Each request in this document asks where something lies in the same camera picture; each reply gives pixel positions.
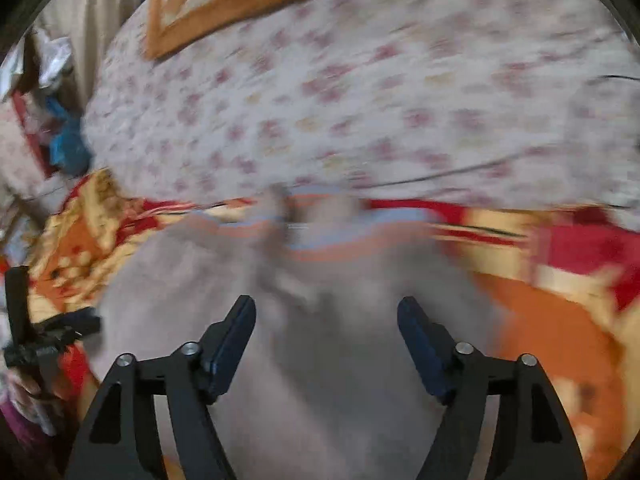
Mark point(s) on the beige curtain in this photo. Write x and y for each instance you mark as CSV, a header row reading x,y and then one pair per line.
x,y
95,20

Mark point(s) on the red frame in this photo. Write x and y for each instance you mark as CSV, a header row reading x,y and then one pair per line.
x,y
30,130

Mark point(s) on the floral quilt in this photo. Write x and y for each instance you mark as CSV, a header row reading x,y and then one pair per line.
x,y
380,90

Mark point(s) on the red orange printed blanket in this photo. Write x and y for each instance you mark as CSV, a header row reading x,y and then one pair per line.
x,y
560,310

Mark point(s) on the beige zip jacket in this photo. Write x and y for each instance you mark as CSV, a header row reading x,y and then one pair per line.
x,y
310,320

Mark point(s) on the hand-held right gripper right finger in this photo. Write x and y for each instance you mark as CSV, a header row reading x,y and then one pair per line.
x,y
425,345

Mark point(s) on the orange checkered cushion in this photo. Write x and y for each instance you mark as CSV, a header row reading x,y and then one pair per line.
x,y
225,0

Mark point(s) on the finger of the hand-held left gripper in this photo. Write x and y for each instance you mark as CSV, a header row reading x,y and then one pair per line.
x,y
17,305
75,325

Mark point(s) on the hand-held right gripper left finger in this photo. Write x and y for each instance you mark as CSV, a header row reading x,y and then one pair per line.
x,y
227,345

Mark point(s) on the blue plastic bag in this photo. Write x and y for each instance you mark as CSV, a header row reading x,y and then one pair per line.
x,y
67,142

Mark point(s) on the white plastic bag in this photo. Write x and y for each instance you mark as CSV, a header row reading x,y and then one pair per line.
x,y
55,60

